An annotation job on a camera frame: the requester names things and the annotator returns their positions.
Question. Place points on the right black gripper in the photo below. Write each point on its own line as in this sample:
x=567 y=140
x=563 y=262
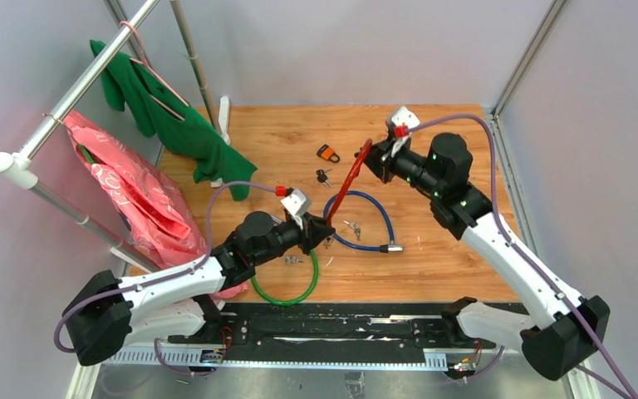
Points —
x=373 y=160

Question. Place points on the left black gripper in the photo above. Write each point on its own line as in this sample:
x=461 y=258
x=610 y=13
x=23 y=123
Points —
x=314 y=231

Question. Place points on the red cable lock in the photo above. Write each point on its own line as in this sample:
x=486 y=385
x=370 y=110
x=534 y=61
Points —
x=350 y=177

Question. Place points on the blue lock silver keys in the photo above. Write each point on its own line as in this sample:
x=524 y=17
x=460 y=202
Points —
x=355 y=228

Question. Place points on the orange black padlock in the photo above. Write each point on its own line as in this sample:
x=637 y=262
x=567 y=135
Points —
x=325 y=152

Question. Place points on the black padlock keys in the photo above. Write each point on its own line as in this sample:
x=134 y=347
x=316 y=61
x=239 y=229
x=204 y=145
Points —
x=323 y=178

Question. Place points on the blue cable lock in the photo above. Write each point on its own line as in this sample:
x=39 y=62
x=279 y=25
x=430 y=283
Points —
x=390 y=248

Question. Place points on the small silver cable keys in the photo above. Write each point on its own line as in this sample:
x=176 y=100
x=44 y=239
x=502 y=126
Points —
x=293 y=260

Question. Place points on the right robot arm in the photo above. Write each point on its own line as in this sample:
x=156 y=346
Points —
x=559 y=329

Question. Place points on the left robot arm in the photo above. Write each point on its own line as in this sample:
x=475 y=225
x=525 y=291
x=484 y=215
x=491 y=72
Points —
x=110 y=313

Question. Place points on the pink patterned garment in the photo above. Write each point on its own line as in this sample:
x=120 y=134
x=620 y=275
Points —
x=161 y=224

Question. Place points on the green cloth garment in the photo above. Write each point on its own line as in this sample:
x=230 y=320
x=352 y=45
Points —
x=157 y=111

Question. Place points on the white metal clothes rack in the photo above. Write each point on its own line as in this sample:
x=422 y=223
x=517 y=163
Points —
x=16 y=166

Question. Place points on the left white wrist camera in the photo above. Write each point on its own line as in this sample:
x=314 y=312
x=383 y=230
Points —
x=296 y=205

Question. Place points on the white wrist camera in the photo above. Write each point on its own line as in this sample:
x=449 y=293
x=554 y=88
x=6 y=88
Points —
x=296 y=205
x=399 y=123

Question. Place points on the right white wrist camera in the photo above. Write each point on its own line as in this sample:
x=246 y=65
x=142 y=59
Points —
x=399 y=123

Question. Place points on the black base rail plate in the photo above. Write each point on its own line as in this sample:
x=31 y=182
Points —
x=401 y=336

